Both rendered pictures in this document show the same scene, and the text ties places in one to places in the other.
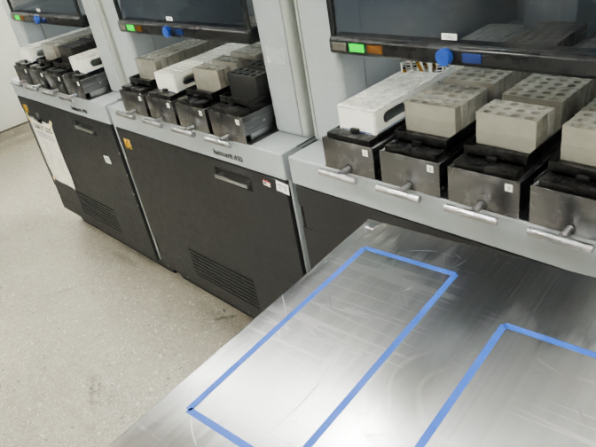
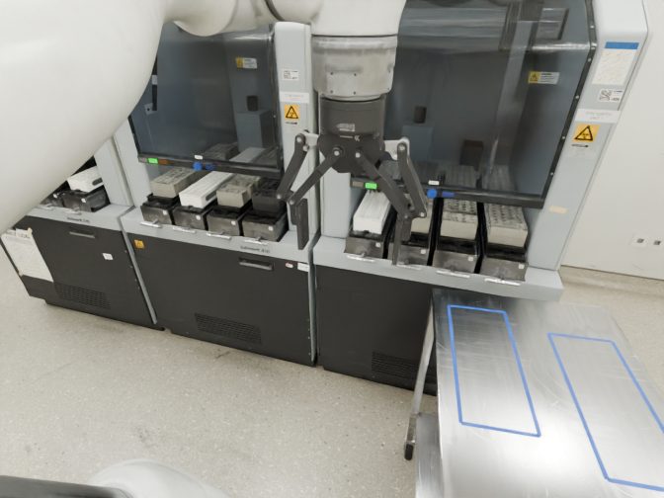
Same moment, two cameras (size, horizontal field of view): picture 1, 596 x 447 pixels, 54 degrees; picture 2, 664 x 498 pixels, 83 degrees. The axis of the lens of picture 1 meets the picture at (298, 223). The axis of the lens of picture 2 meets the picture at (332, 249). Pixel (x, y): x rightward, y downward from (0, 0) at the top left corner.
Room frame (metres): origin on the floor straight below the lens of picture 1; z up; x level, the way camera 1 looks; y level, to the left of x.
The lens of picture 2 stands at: (0.25, 0.59, 1.48)
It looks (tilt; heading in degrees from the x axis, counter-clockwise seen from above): 33 degrees down; 326
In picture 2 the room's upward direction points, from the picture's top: straight up
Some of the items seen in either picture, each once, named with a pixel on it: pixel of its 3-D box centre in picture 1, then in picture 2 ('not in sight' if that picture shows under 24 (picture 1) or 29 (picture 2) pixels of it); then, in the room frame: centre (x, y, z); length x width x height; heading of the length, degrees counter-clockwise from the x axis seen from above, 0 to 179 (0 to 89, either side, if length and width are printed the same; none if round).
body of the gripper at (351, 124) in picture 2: not in sight; (351, 134); (0.61, 0.32, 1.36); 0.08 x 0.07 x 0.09; 40
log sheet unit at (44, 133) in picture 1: (49, 152); (22, 253); (2.45, 1.00, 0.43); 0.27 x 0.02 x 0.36; 39
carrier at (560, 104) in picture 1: (532, 112); (458, 216); (0.98, -0.46, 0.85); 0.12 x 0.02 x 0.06; 39
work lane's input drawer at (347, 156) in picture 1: (435, 99); (379, 207); (1.31, -0.37, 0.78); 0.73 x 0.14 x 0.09; 129
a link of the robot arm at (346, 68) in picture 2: not in sight; (353, 66); (0.61, 0.32, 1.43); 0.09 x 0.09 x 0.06
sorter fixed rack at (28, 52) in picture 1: (59, 45); not in sight; (2.55, 0.82, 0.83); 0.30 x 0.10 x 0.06; 129
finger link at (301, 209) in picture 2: not in sight; (302, 224); (0.66, 0.36, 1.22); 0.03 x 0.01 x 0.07; 130
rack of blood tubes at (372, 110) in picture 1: (399, 98); (374, 208); (1.22, -0.27, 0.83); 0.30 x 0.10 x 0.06; 129
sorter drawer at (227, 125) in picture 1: (313, 82); (290, 195); (1.62, -0.12, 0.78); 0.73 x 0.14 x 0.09; 129
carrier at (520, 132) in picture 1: (507, 130); (458, 228); (0.92, -0.39, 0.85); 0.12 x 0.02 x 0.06; 39
